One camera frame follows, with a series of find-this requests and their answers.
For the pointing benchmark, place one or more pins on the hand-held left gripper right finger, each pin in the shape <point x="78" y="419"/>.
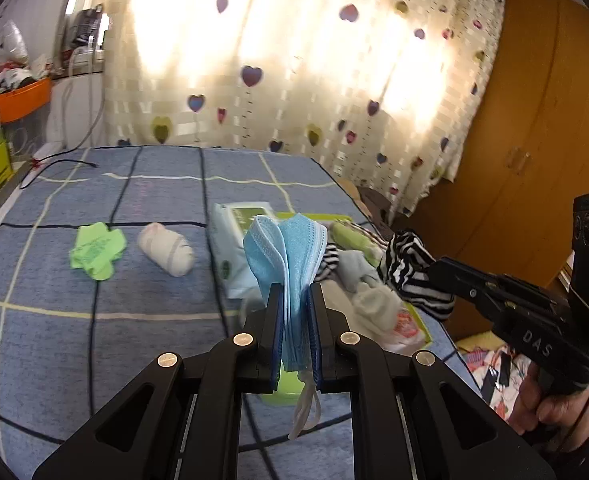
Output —
<point x="317" y="340"/>

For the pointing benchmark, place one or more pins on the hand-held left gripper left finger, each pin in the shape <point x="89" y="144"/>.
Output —
<point x="276" y="340"/>

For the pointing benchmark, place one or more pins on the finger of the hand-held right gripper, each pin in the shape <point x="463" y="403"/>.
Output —
<point x="454" y="270"/>
<point x="479" y="305"/>

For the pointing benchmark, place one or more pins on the black white striped sock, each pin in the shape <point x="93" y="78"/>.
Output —
<point x="330" y="260"/>
<point x="409" y="265"/>

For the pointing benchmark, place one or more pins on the white tray with green rim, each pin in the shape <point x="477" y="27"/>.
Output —
<point x="422" y="325"/>

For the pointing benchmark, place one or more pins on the blue face mask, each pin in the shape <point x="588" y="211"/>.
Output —
<point x="284" y="260"/>

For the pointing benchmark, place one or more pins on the green red-patterned sock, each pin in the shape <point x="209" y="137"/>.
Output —
<point x="357" y="237"/>

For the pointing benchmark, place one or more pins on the person's right hand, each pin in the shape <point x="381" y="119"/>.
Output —
<point x="544" y="410"/>

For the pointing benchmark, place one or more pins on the green plastic cup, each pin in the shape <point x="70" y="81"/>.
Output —
<point x="282" y="392"/>

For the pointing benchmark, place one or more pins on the printed cloth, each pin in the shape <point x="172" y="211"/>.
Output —
<point x="484" y="365"/>

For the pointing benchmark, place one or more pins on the clear packet with orange print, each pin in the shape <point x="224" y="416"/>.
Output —
<point x="404" y="327"/>

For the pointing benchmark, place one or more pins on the wet wipes pack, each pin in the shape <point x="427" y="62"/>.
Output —
<point x="232" y="245"/>

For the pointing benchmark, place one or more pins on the beige rolled sock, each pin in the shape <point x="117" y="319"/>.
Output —
<point x="167" y="250"/>

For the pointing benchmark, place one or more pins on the wooden wardrobe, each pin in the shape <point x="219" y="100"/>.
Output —
<point x="524" y="135"/>

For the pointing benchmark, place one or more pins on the green cloth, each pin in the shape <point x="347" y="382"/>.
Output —
<point x="97" y="250"/>

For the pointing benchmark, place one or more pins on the blue plaid blanket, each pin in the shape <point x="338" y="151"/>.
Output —
<point x="74" y="335"/>

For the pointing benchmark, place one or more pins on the heart-print curtain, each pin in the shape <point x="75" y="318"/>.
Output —
<point x="299" y="60"/>

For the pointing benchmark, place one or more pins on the orange plastic basket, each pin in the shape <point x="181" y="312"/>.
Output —
<point x="14" y="102"/>

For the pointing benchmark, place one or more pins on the clear plastic bag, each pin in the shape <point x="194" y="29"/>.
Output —
<point x="12" y="42"/>

